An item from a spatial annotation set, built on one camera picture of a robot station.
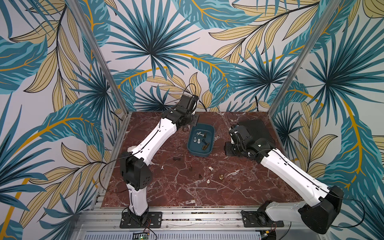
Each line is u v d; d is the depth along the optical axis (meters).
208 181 0.85
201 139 1.01
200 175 0.88
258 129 1.07
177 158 0.94
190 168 0.90
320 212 0.38
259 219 0.66
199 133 1.06
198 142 1.01
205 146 1.00
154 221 0.73
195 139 1.01
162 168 0.90
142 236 0.72
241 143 0.56
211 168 0.90
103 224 0.74
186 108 0.61
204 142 1.02
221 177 0.86
